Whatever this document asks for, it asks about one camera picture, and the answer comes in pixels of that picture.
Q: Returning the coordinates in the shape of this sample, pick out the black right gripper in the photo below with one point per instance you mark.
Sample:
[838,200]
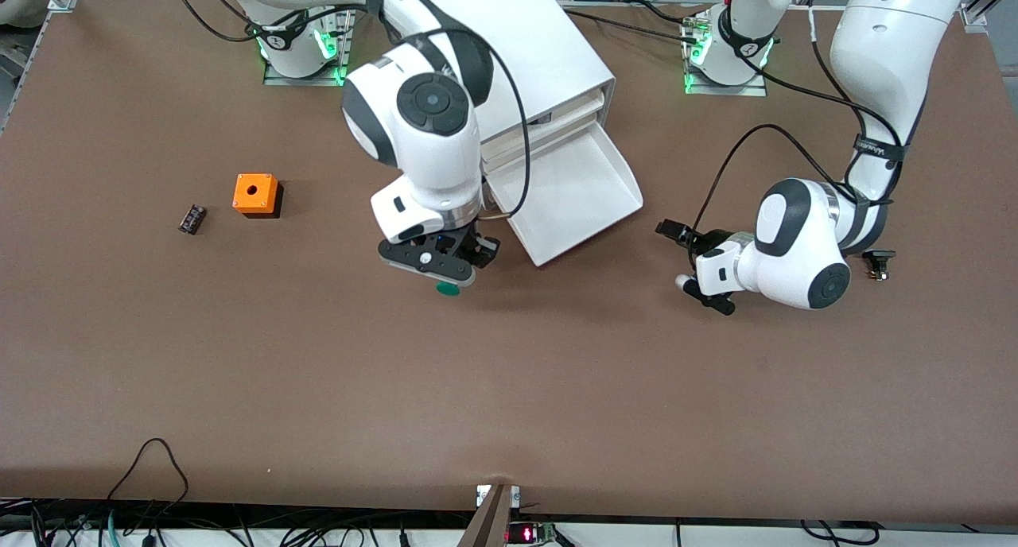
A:
[471,243]

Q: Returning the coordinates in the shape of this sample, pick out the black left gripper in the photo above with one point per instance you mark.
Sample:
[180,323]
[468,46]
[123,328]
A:
[710,239]

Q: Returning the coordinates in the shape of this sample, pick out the green push button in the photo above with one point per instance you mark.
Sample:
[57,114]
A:
[449,289]

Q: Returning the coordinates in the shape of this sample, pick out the white plastic drawer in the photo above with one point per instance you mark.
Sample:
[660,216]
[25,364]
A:
[573,129]
[580,102]
[573,197]

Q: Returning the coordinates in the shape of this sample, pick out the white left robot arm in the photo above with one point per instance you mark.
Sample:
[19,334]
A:
[795,245]

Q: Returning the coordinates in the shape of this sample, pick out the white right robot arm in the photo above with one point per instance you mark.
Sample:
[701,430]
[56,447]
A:
[429,145]

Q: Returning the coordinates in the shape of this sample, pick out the white drawer cabinet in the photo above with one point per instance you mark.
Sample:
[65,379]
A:
[541,46]

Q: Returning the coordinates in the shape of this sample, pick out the orange box with hole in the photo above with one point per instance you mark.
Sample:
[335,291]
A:
[254,191]

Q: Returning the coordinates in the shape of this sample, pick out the circuit board with red light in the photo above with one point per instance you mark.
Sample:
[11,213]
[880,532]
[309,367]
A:
[531,533]

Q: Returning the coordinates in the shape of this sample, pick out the small black cylindrical component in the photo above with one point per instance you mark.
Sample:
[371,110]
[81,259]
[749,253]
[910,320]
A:
[192,219]

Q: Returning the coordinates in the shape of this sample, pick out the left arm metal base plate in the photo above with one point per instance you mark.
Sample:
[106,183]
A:
[724,90]

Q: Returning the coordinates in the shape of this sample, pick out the black push switch component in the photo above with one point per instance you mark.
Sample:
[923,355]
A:
[879,257]

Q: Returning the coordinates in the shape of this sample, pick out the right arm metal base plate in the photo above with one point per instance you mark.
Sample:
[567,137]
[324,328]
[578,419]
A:
[302,80]

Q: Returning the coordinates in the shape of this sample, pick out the aluminium camera post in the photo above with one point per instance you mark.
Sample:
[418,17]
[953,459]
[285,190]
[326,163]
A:
[489,523]

